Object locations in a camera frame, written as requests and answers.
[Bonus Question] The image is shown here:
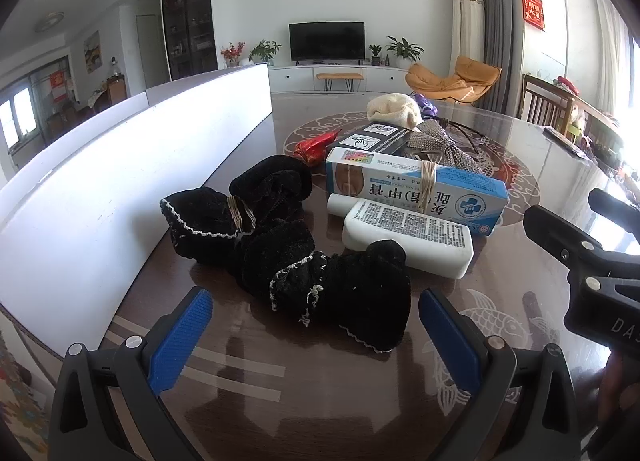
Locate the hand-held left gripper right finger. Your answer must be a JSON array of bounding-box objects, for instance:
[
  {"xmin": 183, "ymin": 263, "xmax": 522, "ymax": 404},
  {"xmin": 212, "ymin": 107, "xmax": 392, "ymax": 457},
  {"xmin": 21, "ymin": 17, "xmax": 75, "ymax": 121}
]
[{"xmin": 418, "ymin": 287, "xmax": 583, "ymax": 461}]

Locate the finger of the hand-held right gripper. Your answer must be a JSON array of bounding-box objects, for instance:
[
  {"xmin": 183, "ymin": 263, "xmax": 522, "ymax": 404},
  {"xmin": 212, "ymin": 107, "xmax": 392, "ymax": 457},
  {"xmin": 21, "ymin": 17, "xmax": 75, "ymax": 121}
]
[
  {"xmin": 588, "ymin": 188, "xmax": 640, "ymax": 242},
  {"xmin": 524, "ymin": 205, "xmax": 618, "ymax": 287}
]

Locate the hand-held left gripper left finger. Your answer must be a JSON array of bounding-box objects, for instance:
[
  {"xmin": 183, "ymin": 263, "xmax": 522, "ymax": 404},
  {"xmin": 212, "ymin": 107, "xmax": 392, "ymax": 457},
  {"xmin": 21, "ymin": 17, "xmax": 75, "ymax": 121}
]
[{"xmin": 47, "ymin": 286, "xmax": 216, "ymax": 461}]

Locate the black velvet lace-trimmed bundle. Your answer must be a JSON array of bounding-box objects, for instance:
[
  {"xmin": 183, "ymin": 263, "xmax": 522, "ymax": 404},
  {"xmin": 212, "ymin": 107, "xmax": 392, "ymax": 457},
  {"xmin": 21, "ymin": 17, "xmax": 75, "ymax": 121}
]
[
  {"xmin": 232, "ymin": 221, "xmax": 412, "ymax": 354},
  {"xmin": 160, "ymin": 155, "xmax": 314, "ymax": 262}
]

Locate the silver rhinestone bow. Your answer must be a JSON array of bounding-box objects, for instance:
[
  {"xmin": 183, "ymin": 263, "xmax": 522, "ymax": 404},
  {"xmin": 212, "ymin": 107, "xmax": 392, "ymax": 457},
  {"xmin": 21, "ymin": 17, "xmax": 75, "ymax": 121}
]
[{"xmin": 407, "ymin": 122, "xmax": 485, "ymax": 174}]

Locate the brown patterned glass desktop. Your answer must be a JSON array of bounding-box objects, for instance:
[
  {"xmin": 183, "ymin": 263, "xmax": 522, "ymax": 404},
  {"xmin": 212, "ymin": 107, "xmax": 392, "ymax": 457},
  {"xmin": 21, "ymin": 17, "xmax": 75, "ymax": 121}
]
[{"xmin": 0, "ymin": 93, "xmax": 640, "ymax": 461}]

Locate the white plastic bottle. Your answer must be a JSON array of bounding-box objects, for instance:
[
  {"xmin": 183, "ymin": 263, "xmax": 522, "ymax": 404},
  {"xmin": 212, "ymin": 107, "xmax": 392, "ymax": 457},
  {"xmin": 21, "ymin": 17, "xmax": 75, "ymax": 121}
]
[{"xmin": 327, "ymin": 193, "xmax": 474, "ymax": 279}]

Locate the wooden chair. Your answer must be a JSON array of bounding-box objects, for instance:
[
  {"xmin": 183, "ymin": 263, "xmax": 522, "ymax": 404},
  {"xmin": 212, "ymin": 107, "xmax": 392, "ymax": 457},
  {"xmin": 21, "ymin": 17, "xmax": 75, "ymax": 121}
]
[{"xmin": 520, "ymin": 73, "xmax": 576, "ymax": 134}]

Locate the white sheer curtain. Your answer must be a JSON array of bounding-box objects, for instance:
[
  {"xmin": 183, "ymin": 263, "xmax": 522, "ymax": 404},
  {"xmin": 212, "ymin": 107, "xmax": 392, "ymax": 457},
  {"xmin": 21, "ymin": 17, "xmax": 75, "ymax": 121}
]
[{"xmin": 595, "ymin": 0, "xmax": 633, "ymax": 122}]

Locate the large white board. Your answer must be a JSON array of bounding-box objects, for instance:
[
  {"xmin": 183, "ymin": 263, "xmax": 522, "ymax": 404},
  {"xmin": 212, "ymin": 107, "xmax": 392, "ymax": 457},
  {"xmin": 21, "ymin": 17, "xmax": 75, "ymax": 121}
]
[{"xmin": 0, "ymin": 62, "xmax": 275, "ymax": 312}]

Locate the blue and white medicine box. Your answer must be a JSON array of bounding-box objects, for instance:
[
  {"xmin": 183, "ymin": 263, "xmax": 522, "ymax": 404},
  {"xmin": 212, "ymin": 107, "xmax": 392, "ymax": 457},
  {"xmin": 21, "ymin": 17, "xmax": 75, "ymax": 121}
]
[{"xmin": 325, "ymin": 148, "xmax": 510, "ymax": 238}]

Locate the orange lounge chair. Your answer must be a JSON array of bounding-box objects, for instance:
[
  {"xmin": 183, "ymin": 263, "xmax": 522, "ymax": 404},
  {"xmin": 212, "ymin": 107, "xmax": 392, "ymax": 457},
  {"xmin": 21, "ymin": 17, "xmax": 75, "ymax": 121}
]
[{"xmin": 405, "ymin": 56, "xmax": 502, "ymax": 106}]

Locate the purple toy figure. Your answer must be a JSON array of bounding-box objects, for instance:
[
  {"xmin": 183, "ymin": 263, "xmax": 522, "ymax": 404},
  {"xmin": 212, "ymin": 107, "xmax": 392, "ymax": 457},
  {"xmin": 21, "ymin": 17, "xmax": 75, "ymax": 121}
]
[{"xmin": 414, "ymin": 93, "xmax": 438, "ymax": 119}]

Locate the black box with white labels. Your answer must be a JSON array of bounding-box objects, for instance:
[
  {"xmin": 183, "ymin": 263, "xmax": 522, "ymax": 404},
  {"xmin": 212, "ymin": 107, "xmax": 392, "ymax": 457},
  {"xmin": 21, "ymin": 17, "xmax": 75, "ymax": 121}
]
[{"xmin": 325, "ymin": 122, "xmax": 426, "ymax": 159}]

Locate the cream knitted cloth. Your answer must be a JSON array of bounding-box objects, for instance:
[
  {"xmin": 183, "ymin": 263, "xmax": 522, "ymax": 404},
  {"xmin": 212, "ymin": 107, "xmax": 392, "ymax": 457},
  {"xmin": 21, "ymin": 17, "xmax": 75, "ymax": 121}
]
[{"xmin": 366, "ymin": 94, "xmax": 423, "ymax": 130}]

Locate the cream covered standing air conditioner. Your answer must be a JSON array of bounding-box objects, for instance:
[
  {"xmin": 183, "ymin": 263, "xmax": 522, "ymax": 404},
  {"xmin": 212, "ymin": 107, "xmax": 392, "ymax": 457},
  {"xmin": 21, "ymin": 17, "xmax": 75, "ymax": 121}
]
[{"xmin": 450, "ymin": 0, "xmax": 486, "ymax": 76}]

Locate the red foil package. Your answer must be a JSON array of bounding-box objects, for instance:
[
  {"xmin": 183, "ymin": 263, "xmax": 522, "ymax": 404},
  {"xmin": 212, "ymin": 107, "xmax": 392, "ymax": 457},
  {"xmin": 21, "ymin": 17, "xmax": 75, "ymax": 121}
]
[{"xmin": 292, "ymin": 130, "xmax": 343, "ymax": 168}]

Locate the large leafy potted plant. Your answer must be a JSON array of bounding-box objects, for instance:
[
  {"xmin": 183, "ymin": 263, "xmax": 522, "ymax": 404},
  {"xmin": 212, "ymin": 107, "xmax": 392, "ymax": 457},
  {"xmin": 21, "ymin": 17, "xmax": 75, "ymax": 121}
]
[{"xmin": 386, "ymin": 36, "xmax": 425, "ymax": 69}]

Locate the grey curtain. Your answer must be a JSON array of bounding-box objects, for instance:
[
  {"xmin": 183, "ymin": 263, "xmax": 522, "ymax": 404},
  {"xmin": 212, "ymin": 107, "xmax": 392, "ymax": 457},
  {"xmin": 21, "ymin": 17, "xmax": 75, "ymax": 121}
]
[{"xmin": 466, "ymin": 0, "xmax": 516, "ymax": 114}]

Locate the orange bench with metal legs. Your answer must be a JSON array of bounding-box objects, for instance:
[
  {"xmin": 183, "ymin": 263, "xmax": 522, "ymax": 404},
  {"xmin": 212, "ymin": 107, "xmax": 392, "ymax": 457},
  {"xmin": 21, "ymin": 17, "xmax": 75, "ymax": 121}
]
[{"xmin": 316, "ymin": 72, "xmax": 364, "ymax": 92}]

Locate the white television cabinet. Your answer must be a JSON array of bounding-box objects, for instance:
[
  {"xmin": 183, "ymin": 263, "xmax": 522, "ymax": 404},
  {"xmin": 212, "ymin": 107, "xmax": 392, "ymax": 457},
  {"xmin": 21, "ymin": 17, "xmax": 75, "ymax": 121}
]
[{"xmin": 268, "ymin": 63, "xmax": 416, "ymax": 96}]

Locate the red flower arrangement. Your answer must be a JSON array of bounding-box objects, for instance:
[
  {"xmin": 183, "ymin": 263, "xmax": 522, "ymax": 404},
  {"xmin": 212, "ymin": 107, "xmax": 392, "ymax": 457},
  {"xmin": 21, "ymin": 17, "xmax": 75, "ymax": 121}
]
[{"xmin": 221, "ymin": 42, "xmax": 247, "ymax": 68}]

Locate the bushy green potted plant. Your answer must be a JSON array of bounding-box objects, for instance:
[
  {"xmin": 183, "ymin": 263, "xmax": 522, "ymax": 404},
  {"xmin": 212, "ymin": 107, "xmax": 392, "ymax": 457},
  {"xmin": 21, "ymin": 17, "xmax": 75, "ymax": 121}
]
[{"xmin": 248, "ymin": 39, "xmax": 282, "ymax": 66}]

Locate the black television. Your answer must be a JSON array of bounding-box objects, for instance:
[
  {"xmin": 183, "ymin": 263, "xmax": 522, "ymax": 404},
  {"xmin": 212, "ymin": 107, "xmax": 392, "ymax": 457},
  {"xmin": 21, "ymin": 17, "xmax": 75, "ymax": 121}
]
[{"xmin": 289, "ymin": 22, "xmax": 366, "ymax": 64}]

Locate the dark glass display cabinet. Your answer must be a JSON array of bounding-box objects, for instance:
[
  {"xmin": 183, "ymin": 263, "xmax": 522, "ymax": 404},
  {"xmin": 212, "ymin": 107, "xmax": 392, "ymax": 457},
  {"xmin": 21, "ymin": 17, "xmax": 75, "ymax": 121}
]
[{"xmin": 160, "ymin": 0, "xmax": 219, "ymax": 82}]

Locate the round ceiling lamp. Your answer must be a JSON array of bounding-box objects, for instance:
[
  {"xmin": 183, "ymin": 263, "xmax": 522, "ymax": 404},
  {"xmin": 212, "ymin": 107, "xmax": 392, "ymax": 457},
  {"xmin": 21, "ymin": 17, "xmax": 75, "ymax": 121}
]
[{"xmin": 35, "ymin": 12, "xmax": 65, "ymax": 32}]

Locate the red wall hanging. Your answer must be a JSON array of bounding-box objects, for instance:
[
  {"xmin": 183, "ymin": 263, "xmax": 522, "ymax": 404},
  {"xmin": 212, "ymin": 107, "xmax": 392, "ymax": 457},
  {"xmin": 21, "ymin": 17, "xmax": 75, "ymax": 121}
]
[{"xmin": 521, "ymin": 0, "xmax": 546, "ymax": 32}]

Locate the framed wall painting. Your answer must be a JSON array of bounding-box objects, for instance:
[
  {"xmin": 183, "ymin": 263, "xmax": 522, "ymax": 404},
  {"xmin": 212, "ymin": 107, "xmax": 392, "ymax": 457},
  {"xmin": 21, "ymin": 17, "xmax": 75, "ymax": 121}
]
[{"xmin": 82, "ymin": 31, "xmax": 102, "ymax": 74}]

